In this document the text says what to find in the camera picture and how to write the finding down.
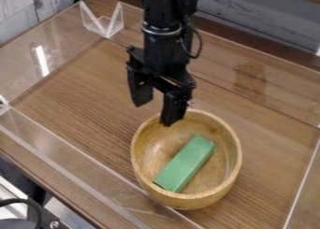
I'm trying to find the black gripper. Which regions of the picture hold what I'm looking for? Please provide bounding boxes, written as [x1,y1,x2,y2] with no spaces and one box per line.
[128,22,203,126]

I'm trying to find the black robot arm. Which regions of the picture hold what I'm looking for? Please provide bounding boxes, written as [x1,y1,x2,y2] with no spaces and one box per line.
[126,0,201,126]

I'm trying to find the wooden brown bowl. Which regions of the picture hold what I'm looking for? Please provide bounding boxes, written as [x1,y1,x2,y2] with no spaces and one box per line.
[130,109,243,210]

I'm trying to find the green rectangular block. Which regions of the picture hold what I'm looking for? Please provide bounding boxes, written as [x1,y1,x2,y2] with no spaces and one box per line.
[153,135,216,193]

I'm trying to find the clear acrylic corner bracket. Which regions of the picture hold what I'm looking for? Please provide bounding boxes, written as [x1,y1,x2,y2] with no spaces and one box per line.
[79,2,124,38]

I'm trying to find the clear acrylic enclosure walls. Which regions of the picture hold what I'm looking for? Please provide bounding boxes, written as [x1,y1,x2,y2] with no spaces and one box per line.
[0,0,320,229]

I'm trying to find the black table mount bracket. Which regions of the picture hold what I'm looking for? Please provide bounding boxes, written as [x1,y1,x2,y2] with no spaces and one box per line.
[27,191,71,229]

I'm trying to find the black cable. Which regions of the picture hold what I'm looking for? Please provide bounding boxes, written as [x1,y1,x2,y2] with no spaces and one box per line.
[0,197,45,229]

